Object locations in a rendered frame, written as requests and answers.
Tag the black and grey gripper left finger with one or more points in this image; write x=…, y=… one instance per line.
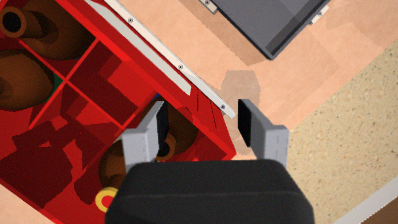
x=141, y=144

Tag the grey square tray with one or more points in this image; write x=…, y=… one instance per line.
x=270, y=25

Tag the red crate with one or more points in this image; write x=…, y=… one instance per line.
x=45, y=151

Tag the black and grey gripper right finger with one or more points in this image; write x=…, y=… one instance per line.
x=267, y=141

